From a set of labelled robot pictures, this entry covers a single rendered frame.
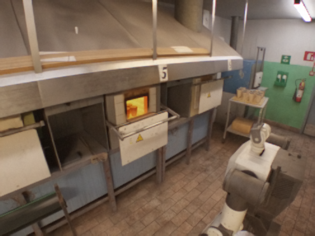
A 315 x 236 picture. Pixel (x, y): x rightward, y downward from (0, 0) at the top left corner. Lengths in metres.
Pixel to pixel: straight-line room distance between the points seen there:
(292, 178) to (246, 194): 0.21
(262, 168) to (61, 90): 1.06
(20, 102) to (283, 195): 1.28
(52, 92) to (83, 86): 0.18
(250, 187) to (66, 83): 1.03
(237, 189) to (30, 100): 1.04
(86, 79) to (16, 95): 0.39
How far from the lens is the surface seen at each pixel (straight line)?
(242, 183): 0.69
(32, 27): 1.11
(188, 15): 2.67
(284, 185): 0.83
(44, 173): 1.49
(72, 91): 1.12
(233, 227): 0.84
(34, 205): 1.72
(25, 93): 1.08
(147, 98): 1.82
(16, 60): 1.15
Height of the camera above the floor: 1.80
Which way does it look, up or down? 23 degrees down
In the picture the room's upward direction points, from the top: straight up
